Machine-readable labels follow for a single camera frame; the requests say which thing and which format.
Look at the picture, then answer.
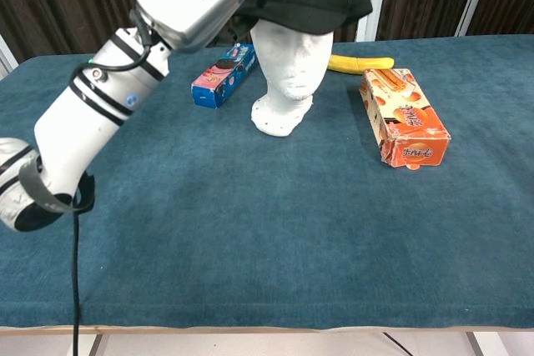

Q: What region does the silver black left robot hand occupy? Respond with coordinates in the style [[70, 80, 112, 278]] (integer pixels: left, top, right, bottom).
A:
[[133, 0, 279, 53]]

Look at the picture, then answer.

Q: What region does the white foam mannequin head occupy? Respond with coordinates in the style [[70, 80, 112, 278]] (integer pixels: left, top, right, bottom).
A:
[[249, 21, 335, 138]]

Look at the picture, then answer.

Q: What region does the blue cookie box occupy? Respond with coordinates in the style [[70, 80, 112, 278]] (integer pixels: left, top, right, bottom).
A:
[[191, 43, 259, 110]]

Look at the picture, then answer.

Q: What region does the yellow banana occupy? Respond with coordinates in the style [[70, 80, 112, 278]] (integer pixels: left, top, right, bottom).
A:
[[326, 54, 395, 76]]

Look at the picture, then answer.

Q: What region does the teal table cloth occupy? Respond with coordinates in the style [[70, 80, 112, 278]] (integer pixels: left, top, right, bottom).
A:
[[0, 33, 534, 329]]

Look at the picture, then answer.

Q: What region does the orange biscuit box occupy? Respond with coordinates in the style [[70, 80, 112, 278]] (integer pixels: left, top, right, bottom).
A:
[[360, 68, 451, 173]]

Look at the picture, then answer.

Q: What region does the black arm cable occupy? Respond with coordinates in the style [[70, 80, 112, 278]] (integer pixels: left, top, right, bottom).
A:
[[70, 9, 154, 356]]

